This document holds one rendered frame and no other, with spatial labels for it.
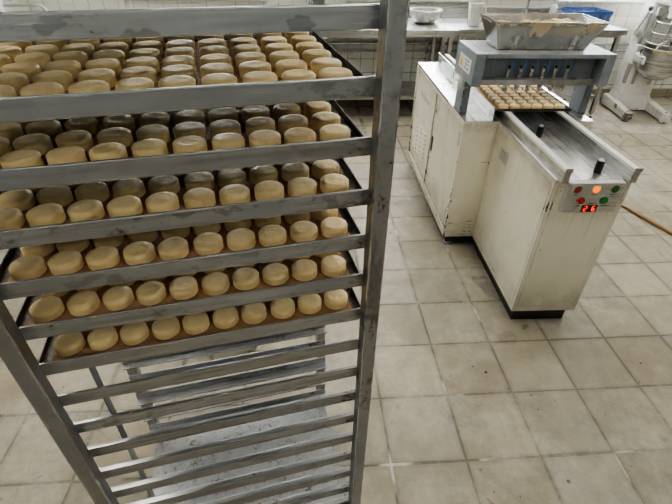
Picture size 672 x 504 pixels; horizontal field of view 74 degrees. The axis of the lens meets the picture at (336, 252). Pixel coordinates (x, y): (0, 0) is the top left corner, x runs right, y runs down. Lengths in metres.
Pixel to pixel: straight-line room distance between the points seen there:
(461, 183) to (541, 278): 0.75
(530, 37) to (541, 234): 1.01
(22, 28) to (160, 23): 0.15
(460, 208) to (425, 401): 1.26
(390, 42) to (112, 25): 0.34
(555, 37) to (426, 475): 2.13
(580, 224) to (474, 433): 1.03
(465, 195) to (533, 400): 1.23
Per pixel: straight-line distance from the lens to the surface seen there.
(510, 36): 2.61
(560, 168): 2.10
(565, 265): 2.41
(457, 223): 2.91
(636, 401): 2.48
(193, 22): 0.63
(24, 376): 0.93
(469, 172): 2.75
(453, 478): 1.95
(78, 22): 0.64
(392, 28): 0.64
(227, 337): 0.89
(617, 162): 2.31
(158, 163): 0.68
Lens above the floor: 1.69
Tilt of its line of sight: 36 degrees down
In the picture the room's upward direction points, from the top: 1 degrees clockwise
